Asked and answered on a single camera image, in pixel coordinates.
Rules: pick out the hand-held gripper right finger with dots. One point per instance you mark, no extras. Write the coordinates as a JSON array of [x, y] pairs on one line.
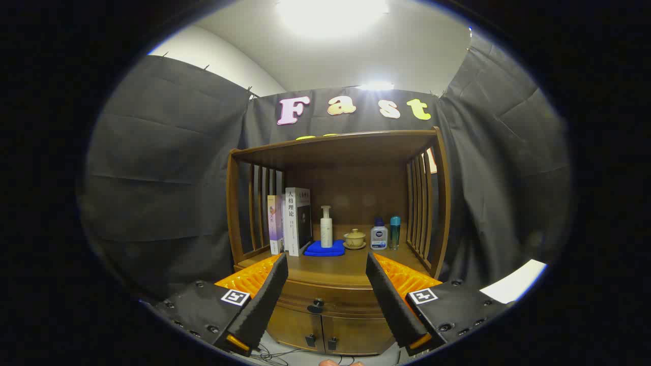
[[391, 305]]

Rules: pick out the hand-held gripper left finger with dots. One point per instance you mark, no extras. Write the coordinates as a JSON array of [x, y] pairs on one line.
[[264, 300]]

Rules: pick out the brown wooden drawer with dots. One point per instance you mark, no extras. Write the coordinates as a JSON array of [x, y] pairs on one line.
[[335, 295]]

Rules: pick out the wooden countertop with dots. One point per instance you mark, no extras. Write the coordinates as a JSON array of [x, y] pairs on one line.
[[335, 267]]

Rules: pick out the brown wooden cabinet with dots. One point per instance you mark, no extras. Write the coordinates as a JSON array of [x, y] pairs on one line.
[[356, 188]]

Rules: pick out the white bottle with blue cap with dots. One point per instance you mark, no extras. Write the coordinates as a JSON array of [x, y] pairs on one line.
[[379, 238]]

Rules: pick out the teal bottle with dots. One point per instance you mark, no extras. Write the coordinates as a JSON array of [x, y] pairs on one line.
[[394, 234]]

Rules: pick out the yellow lidded teacup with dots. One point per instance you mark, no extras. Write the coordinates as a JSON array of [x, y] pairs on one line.
[[354, 239]]

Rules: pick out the purple book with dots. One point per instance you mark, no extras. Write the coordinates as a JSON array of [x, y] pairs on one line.
[[274, 223]]

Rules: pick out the folded blue cloth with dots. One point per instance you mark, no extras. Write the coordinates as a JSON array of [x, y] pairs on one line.
[[325, 250]]

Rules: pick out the thick white book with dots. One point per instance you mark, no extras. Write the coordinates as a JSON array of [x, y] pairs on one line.
[[292, 223]]

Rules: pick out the white pump bottle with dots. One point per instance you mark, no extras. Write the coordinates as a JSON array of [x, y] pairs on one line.
[[326, 231]]

